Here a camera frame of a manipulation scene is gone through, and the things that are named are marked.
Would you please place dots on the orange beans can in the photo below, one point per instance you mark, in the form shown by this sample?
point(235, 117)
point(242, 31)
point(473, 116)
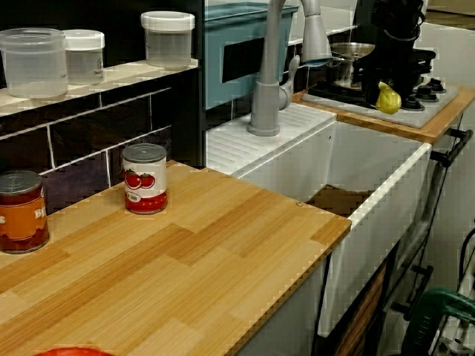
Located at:
point(22, 215)

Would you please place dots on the yellow toy corn cob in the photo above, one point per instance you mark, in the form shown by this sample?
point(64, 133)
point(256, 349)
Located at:
point(387, 102)

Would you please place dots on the labelled jar white lid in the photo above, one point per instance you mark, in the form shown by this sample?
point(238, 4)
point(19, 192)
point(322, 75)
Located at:
point(83, 59)

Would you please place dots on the white stove cabinet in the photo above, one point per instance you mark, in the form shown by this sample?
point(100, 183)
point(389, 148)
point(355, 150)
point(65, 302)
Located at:
point(456, 193)

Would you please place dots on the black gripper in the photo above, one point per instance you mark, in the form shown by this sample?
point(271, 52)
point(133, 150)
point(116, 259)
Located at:
point(397, 59)

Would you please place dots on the steel cooking pot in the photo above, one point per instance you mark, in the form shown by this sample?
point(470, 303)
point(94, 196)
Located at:
point(345, 70)

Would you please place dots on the grey toy stove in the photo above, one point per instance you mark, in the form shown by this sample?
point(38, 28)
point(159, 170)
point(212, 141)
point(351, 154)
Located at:
point(426, 111)

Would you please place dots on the grey toy faucet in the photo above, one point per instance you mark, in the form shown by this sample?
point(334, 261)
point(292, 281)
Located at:
point(265, 104)

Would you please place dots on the clear jar white lid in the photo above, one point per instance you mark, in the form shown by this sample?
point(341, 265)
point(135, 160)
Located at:
point(168, 41)

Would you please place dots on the black upright board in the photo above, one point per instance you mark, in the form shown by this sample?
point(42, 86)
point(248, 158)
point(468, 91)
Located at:
point(189, 92)

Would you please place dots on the white toy sink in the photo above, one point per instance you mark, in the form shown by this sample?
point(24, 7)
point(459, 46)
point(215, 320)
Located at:
point(371, 155)

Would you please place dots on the red plate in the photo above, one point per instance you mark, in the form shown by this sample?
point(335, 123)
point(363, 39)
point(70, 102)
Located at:
point(74, 351)

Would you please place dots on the green clamp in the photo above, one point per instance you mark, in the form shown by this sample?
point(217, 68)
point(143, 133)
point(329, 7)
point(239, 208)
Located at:
point(430, 315)

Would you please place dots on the tomato soup can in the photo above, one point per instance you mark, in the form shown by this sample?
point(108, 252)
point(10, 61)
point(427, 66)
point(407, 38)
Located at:
point(144, 178)

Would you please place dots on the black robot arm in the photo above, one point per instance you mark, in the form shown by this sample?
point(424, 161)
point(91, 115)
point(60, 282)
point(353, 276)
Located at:
point(399, 15)

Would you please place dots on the teal plastic bin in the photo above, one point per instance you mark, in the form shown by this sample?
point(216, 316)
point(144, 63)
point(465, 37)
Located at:
point(237, 26)

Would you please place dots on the large translucent jar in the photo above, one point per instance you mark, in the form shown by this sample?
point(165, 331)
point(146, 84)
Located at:
point(33, 63)

